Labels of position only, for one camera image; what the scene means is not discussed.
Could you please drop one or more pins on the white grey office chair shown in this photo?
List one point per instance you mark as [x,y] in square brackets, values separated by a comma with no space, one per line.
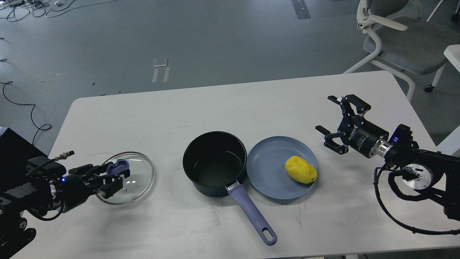
[398,40]

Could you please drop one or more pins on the white table at right edge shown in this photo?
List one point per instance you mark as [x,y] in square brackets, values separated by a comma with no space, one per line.
[451,144]

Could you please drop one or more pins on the glass pot lid blue knob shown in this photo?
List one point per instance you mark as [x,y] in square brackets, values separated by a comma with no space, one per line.
[135,185]

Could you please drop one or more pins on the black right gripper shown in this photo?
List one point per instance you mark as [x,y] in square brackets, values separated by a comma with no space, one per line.
[354,130]

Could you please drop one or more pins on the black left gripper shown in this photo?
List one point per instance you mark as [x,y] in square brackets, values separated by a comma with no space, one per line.
[75,189]

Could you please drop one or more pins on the blue plate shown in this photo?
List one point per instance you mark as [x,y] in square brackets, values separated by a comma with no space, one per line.
[266,167]

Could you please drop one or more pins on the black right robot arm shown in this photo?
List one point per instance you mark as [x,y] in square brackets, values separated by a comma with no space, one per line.
[414,174]

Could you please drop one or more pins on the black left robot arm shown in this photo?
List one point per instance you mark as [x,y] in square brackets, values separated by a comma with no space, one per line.
[51,190]

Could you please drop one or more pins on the yellow potato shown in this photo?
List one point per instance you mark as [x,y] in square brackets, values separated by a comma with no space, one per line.
[301,170]

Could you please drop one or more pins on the black box at left edge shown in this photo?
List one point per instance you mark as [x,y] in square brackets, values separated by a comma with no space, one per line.
[15,152]

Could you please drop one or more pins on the dark pot with blue handle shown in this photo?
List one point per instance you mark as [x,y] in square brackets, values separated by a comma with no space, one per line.
[215,162]

